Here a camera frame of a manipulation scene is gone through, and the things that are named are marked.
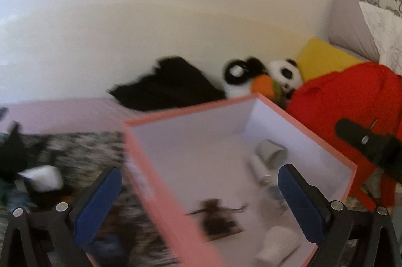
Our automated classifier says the black and white plush toy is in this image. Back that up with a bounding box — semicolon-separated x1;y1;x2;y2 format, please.
222;57;267;99

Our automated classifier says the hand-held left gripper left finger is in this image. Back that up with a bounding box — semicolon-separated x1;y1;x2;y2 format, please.
0;167;123;267

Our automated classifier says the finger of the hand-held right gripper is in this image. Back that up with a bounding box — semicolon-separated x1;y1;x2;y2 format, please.
335;118;402;183

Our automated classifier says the white patterned pillow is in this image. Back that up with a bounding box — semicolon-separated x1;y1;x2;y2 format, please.
359;2;402;77

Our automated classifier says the white paper cup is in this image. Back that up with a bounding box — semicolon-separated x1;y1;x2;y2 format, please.
257;139;288;168

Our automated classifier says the panda plush toy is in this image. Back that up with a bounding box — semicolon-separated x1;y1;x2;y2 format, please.
266;58;305;98

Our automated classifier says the red cloth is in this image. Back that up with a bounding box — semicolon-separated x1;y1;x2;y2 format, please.
285;62;402;213

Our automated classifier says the dark brown figurine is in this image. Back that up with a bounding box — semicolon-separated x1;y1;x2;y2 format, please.
185;198;248;243

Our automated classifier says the orange plush toy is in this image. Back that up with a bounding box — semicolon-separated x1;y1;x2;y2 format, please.
251;75;277;99

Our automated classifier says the yellow pillow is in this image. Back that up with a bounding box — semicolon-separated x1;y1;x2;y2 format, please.
296;37;366;81

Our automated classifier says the black object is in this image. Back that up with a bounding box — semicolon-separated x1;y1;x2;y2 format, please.
0;121;35;183

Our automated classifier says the white roll in box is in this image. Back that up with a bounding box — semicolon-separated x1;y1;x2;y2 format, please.
256;226;303;267

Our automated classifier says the pink bed sheet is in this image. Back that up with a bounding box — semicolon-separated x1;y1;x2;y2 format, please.
0;98;142;137

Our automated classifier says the grey pillow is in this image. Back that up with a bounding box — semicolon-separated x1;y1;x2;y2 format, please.
327;0;381;63

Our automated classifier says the pink cardboard box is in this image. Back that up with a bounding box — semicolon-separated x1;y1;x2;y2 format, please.
123;93;359;267

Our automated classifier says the white object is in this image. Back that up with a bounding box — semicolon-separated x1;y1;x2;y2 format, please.
17;165;65;192

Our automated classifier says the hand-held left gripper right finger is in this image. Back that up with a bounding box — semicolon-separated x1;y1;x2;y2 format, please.
278;164;402;267

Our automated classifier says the black cloth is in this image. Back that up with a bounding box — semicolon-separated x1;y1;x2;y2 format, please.
108;56;227;112

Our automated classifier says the black and white patterned blanket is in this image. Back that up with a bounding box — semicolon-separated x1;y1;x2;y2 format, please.
0;130;176;267

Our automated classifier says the white tube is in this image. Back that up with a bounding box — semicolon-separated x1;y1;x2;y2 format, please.
250;155;273;185

